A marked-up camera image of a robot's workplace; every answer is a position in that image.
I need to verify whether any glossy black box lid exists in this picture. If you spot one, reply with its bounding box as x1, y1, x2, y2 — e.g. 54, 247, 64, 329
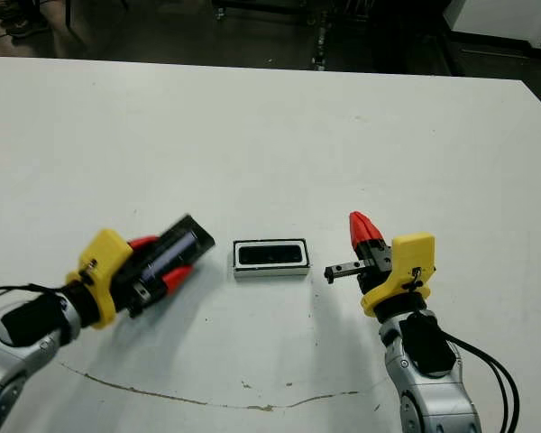
143, 214, 217, 290

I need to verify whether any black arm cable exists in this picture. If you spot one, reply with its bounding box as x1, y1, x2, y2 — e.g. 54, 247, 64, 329
451, 338, 522, 433
458, 350, 510, 433
0, 281, 73, 304

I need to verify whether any black camera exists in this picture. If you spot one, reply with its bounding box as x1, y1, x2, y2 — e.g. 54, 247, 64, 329
238, 244, 304, 265

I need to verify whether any slotted metal post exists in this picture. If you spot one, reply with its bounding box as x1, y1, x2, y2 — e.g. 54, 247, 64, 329
311, 24, 331, 72

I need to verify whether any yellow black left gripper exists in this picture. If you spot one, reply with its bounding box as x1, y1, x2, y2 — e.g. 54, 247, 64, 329
66, 228, 195, 330

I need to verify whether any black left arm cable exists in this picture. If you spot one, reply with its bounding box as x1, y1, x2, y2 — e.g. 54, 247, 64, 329
0, 281, 73, 304

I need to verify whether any white box base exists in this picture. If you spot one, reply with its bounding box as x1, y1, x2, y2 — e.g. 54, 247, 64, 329
232, 237, 311, 283

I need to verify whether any black metal cart frame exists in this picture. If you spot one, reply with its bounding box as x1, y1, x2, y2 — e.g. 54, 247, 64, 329
211, 0, 463, 76

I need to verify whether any white cabinet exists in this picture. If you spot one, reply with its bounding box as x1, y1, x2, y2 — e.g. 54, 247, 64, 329
441, 0, 541, 51

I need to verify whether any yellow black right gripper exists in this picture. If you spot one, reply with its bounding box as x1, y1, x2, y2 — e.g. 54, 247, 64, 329
324, 210, 437, 317

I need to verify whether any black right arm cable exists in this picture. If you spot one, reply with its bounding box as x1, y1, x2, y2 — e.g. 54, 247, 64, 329
451, 338, 522, 433
458, 350, 510, 433

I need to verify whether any seated person in black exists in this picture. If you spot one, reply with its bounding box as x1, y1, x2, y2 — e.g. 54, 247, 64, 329
4, 0, 50, 37

